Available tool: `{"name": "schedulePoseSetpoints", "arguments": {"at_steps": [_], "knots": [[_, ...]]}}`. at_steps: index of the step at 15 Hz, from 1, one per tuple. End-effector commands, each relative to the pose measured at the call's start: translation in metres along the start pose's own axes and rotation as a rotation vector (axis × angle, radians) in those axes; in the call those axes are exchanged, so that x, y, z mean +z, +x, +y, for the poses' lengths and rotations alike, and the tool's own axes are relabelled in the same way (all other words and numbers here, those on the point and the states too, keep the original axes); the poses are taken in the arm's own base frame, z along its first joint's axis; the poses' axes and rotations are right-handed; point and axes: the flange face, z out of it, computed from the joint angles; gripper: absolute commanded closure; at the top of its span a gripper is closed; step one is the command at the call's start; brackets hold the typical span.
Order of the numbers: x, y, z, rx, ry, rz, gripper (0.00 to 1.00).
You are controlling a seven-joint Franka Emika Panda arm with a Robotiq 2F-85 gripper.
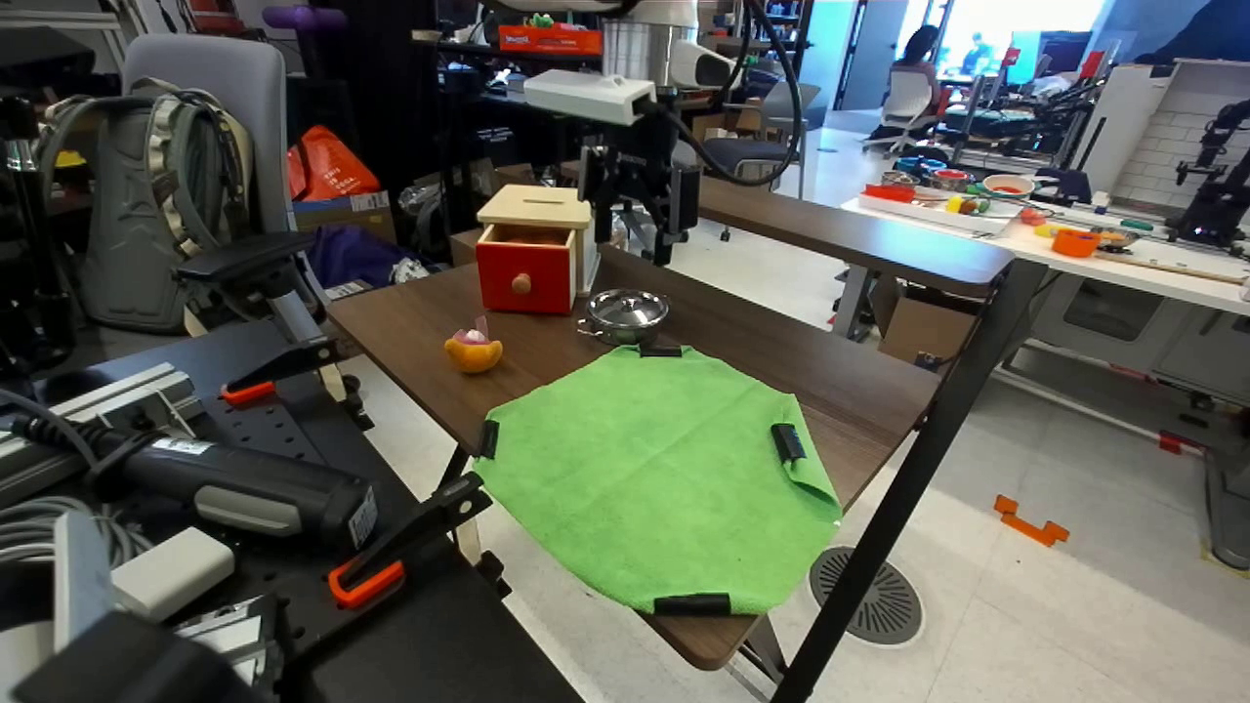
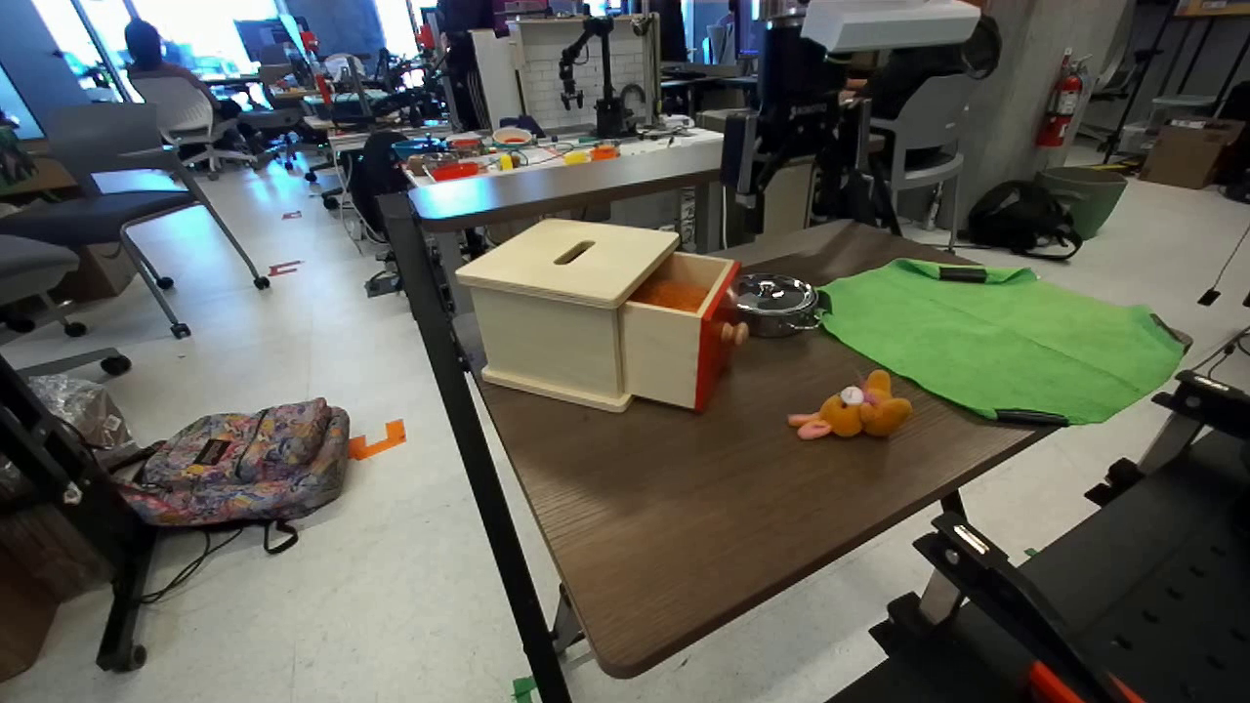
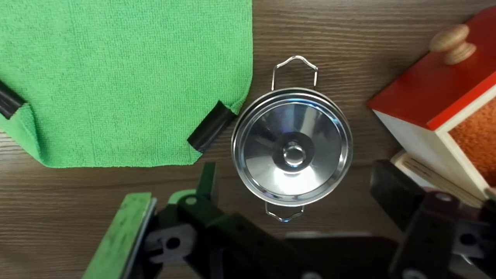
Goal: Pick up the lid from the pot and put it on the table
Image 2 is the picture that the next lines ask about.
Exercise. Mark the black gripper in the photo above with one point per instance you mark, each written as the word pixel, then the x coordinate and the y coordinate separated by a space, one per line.
pixel 821 105

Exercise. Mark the small black desktop robot arm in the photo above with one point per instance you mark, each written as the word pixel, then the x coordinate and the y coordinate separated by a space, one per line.
pixel 608 80

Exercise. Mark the small steel pot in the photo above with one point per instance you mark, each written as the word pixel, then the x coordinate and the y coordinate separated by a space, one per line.
pixel 782 321

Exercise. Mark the white plastic chair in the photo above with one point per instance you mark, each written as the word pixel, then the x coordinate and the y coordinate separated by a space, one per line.
pixel 936 138

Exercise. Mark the black bag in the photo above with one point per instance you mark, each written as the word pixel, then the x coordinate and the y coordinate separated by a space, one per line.
pixel 1018 217

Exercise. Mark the wooden drawer with orange front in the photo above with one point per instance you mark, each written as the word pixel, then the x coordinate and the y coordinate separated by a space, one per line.
pixel 669 347

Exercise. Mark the orange plush toy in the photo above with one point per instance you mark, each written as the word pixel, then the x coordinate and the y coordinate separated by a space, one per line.
pixel 859 417

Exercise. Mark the green cloth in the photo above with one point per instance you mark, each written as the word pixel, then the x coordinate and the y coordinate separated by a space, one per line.
pixel 1000 339

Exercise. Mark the long grey desk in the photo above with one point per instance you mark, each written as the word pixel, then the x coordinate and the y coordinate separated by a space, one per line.
pixel 586 183

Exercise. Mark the red fire extinguisher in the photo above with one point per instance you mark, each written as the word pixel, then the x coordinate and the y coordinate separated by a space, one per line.
pixel 1058 105

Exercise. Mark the green bin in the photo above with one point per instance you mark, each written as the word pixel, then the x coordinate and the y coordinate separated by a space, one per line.
pixel 1090 198

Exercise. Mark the tray of colourful toys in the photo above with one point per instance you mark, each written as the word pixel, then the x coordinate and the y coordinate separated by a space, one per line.
pixel 547 153

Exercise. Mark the light wooden box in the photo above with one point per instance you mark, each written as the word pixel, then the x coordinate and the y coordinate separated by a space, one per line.
pixel 561 314

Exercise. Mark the white panel board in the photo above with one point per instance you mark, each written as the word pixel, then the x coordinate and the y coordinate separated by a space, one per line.
pixel 539 73

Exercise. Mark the cardboard box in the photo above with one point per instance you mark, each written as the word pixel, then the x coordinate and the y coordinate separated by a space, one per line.
pixel 1191 153

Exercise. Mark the black tripod leg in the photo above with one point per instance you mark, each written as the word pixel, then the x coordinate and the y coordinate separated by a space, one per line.
pixel 1222 267

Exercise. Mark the black equipment stand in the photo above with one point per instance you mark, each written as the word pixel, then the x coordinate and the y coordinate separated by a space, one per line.
pixel 1133 586

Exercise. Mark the orange tape piece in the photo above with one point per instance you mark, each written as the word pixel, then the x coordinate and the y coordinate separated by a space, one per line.
pixel 377 442

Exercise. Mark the colourful patterned backpack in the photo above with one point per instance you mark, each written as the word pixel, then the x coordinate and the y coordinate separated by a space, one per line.
pixel 238 463

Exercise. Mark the white swivel chair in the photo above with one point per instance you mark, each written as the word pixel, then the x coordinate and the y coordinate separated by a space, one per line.
pixel 179 112

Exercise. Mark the clear plastic bag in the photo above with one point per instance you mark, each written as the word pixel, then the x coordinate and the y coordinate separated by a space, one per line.
pixel 83 412

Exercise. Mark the dark grey office chair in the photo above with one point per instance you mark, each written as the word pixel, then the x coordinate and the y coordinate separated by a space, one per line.
pixel 31 278

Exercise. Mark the black metal table post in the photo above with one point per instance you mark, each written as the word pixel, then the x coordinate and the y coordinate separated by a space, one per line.
pixel 454 405

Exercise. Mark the black cart frame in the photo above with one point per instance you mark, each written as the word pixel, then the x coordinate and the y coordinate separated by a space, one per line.
pixel 80 520

